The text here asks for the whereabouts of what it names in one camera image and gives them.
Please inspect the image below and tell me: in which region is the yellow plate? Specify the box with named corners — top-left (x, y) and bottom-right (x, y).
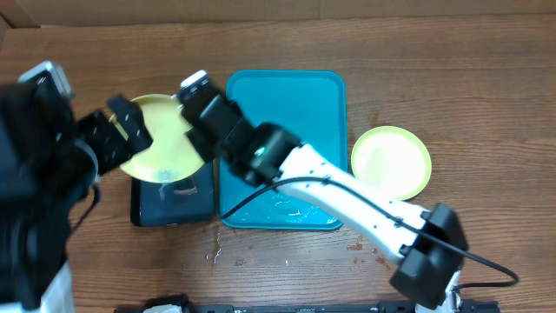
top-left (109, 94), bottom-right (204, 183)
top-left (351, 126), bottom-right (432, 200)

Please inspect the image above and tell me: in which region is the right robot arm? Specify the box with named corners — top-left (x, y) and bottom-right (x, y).
top-left (108, 86), bottom-right (467, 310)

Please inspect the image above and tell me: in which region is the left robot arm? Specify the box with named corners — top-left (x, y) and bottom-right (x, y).
top-left (1, 83), bottom-right (134, 310)

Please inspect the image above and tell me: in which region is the black tray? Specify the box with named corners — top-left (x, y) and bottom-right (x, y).
top-left (130, 163), bottom-right (216, 227)

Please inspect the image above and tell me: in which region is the teal tray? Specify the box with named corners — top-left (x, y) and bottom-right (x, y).
top-left (222, 70), bottom-right (348, 231)

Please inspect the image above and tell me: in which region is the cardboard wall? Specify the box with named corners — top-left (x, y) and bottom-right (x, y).
top-left (1, 0), bottom-right (555, 28)

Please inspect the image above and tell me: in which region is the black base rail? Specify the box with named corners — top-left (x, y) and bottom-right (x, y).
top-left (113, 295), bottom-right (500, 313)

